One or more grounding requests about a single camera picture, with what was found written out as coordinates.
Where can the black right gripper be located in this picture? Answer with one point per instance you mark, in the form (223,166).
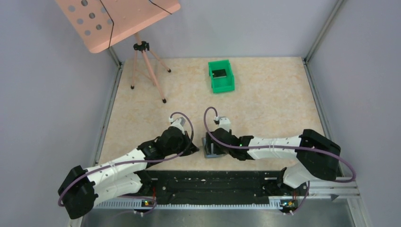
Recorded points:
(216,149)

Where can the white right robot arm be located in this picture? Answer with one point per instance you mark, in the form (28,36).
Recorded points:
(316,155)

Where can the green plastic bin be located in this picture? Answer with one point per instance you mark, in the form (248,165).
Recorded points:
(221,85)

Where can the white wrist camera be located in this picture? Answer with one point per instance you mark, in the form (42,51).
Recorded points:
(223,122)
(178,123)

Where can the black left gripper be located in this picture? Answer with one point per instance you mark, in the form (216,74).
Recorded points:
(191,148)

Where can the black card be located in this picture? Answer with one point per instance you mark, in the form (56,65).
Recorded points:
(220,73)

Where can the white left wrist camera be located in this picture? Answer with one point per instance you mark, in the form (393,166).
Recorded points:
(178,123)

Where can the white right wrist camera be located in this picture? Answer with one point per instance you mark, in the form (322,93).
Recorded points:
(223,122)

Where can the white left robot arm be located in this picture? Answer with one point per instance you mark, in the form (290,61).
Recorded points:
(84,188)

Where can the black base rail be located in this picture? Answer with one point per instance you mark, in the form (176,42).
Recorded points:
(214,187)

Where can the pink music stand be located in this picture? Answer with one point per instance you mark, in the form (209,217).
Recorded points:
(103,23)

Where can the grey card holder wallet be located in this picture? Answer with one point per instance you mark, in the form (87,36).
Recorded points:
(211,150)

